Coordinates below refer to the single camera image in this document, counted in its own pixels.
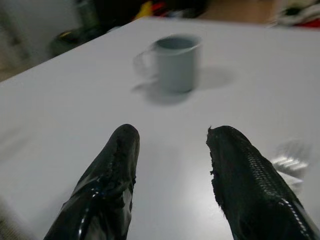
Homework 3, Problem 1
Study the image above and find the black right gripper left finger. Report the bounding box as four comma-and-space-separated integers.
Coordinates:
42, 123, 141, 240

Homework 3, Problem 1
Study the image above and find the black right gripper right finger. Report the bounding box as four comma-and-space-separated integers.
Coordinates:
205, 124, 320, 240

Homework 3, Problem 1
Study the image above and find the silver metal fork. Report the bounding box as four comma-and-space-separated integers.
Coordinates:
272, 140, 310, 187

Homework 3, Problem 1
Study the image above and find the dark green round stool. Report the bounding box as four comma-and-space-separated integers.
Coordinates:
48, 29, 86, 59

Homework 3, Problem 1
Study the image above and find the grey mug with handle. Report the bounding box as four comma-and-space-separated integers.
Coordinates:
133, 34, 202, 94

